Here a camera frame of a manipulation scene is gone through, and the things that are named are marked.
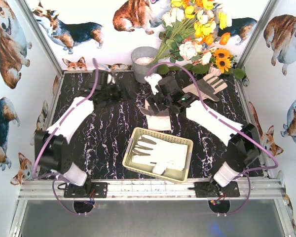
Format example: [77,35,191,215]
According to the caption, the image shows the purple cable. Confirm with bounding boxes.
[32,58,99,216]
[146,62,279,216]

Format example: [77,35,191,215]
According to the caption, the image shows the artificial flower bouquet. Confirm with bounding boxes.
[152,0,232,66]

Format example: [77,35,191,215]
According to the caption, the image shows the grey metal bucket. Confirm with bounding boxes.
[131,46,158,83]

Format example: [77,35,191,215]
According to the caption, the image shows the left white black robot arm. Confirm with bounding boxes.
[32,69,129,187]

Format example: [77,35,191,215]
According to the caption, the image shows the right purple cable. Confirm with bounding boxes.
[146,62,279,216]

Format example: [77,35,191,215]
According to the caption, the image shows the aluminium front frame rail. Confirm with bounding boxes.
[17,177,284,201]

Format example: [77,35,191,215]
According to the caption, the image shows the small sunflower pot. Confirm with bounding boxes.
[210,48,237,74]

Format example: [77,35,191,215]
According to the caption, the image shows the beige plastic storage basket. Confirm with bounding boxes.
[122,127,193,183]

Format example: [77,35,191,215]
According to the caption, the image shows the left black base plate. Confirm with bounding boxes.
[64,182,108,198]

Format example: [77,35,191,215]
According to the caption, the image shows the white glove green fingertips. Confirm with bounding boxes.
[131,134,188,175]

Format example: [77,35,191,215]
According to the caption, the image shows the grey cuffed glove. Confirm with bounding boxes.
[196,73,227,102]

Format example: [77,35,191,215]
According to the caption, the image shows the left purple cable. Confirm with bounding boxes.
[32,58,99,216]

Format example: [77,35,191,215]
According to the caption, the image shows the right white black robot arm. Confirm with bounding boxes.
[144,74,261,188]

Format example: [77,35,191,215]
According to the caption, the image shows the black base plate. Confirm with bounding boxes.
[192,181,240,198]
[64,182,108,198]

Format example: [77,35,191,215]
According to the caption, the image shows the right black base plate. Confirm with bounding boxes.
[192,181,240,198]

